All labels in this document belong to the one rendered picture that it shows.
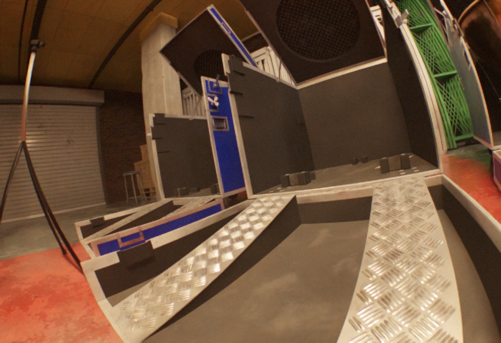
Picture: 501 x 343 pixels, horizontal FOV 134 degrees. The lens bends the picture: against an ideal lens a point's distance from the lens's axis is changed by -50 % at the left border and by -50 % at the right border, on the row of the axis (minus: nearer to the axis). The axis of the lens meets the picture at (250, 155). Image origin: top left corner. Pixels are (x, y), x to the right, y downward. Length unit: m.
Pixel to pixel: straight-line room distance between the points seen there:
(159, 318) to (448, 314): 0.53
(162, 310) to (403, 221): 0.60
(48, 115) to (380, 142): 6.29
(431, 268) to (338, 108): 1.59
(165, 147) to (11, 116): 4.75
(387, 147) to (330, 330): 1.56
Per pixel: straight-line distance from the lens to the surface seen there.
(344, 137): 1.84
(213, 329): 0.47
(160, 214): 1.70
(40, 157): 5.78
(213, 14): 1.96
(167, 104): 3.27
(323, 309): 0.46
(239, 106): 1.14
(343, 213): 0.88
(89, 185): 5.87
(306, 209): 0.92
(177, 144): 2.11
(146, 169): 5.47
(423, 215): 0.59
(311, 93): 1.96
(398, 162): 1.02
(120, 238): 1.00
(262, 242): 0.70
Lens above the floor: 0.33
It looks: 3 degrees up
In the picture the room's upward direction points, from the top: 11 degrees counter-clockwise
